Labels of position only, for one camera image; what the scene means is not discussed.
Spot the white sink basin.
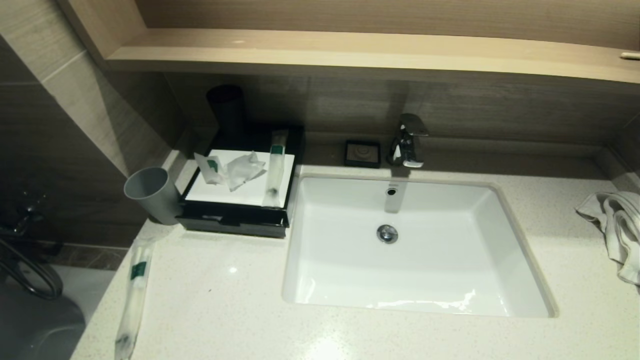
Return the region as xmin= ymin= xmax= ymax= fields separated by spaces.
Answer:
xmin=280 ymin=173 xmax=559 ymax=320

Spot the chrome sink drain stopper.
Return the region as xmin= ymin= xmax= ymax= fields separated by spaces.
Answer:
xmin=376 ymin=224 xmax=400 ymax=245

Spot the toothbrush toothpaste packet green label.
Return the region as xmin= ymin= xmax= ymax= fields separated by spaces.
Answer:
xmin=113 ymin=239 xmax=156 ymax=360

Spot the light wooden shelf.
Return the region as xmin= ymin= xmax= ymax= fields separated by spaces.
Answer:
xmin=55 ymin=0 xmax=640 ymax=84

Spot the metal shower hose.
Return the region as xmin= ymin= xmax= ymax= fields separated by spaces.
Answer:
xmin=0 ymin=236 xmax=65 ymax=301

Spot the grey plastic cup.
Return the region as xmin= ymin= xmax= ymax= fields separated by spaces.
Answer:
xmin=123 ymin=166 xmax=182 ymax=226

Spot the black amenity box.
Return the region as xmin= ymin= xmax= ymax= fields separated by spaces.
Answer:
xmin=176 ymin=124 xmax=306 ymax=239

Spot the small sachet green label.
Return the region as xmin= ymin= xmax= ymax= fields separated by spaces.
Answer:
xmin=193 ymin=152 xmax=227 ymax=186

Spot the drawer with plastic bags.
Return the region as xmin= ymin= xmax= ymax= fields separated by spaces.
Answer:
xmin=177 ymin=213 xmax=290 ymax=239

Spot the black tumbler cup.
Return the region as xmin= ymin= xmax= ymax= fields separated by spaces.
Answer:
xmin=206 ymin=84 xmax=246 ymax=139

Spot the white towel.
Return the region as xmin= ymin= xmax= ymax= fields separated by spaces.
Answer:
xmin=574 ymin=190 xmax=640 ymax=286

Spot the white bathtub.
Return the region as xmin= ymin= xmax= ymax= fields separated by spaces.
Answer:
xmin=0 ymin=264 xmax=117 ymax=360

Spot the black soap dish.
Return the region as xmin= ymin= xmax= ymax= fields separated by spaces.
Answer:
xmin=343 ymin=139 xmax=382 ymax=169

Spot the long toothbrush packet green band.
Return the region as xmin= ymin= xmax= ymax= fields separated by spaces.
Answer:
xmin=261 ymin=130 xmax=290 ymax=209

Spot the chrome sink faucet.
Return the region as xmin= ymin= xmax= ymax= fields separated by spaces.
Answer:
xmin=387 ymin=113 xmax=430 ymax=169

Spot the clear sachet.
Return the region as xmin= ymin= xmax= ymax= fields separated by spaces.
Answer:
xmin=225 ymin=151 xmax=268 ymax=193

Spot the chrome bathtub faucet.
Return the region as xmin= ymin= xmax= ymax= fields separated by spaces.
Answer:
xmin=0 ymin=189 xmax=52 ymax=237

